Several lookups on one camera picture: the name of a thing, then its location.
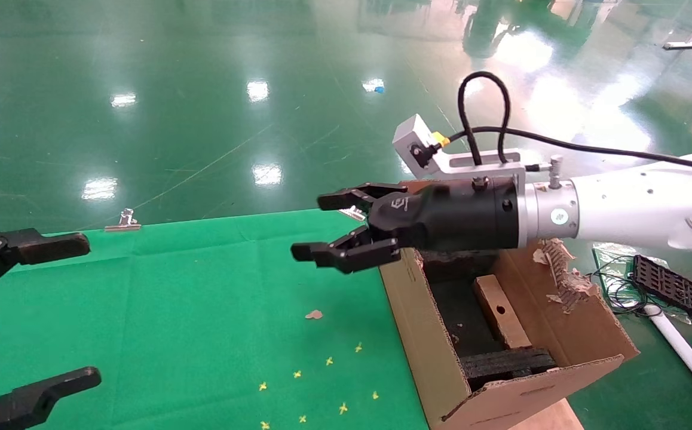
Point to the narrow taped cardboard box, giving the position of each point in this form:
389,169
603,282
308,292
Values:
501,322

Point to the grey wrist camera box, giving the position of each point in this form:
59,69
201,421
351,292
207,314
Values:
409,134

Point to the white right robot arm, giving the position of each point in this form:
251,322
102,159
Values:
633,206

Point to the green table cloth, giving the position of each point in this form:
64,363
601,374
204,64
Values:
172,310

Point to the large open cardboard carton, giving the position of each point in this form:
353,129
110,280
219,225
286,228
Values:
429,334

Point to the silver camera mounting bracket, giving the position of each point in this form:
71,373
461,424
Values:
516,170

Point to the small cardboard scrap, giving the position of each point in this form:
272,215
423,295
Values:
314,315

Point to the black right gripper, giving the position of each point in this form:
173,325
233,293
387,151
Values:
453,218

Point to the black grid tray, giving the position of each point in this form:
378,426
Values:
674,289

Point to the silver binder clip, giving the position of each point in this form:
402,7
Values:
355,214
125,222

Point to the white tube frame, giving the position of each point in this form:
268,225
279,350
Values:
680,346

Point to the black carton padding sheet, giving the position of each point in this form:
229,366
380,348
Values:
453,310

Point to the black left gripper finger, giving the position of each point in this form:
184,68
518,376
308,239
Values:
23,403
35,248

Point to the flat clear plastic sleeve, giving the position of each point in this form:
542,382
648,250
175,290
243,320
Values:
612,254

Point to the black foam block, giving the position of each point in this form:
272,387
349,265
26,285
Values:
507,364

